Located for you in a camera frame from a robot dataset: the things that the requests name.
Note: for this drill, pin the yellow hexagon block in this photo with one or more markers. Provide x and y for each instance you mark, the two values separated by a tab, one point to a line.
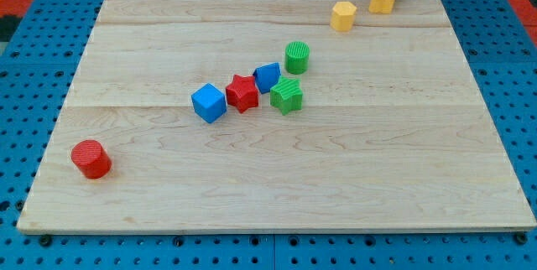
343	16

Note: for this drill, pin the yellow heart block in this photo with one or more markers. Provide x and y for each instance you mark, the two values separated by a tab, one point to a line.
381	6

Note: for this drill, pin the wooden board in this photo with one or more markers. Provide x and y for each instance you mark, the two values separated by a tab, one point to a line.
393	135

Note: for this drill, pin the green star block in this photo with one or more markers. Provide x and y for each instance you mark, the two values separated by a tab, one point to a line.
286	95

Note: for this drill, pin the red star block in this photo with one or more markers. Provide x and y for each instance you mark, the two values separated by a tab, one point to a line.
242	93

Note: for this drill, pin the blue pentagon block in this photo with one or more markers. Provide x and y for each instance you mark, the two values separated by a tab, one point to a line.
267	76

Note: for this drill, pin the blue cube block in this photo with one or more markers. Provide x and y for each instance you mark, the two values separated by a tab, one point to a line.
209	103

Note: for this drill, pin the green cylinder block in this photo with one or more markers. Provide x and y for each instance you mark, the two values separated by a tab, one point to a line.
296	57

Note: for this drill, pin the red cylinder block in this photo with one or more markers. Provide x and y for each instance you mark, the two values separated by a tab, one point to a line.
91	159

